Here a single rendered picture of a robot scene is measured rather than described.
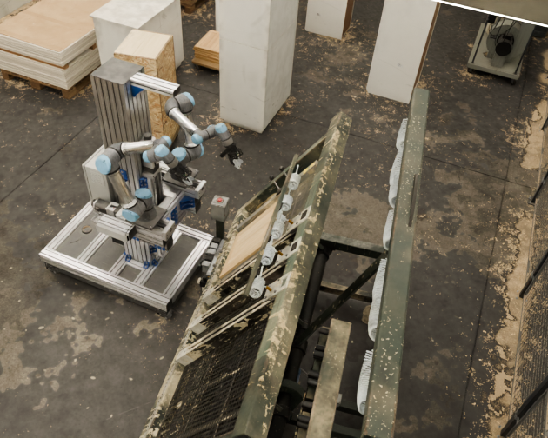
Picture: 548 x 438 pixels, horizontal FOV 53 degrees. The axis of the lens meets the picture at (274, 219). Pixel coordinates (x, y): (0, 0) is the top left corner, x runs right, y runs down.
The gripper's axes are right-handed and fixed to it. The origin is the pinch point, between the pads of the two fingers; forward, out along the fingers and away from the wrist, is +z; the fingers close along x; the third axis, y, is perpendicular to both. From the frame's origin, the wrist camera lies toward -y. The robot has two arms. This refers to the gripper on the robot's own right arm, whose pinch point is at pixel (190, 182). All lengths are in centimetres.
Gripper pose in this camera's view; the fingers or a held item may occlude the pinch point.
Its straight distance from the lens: 362.0
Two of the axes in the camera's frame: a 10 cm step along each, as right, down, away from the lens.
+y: 7.5, 1.6, -6.4
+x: 4.7, -8.2, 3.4
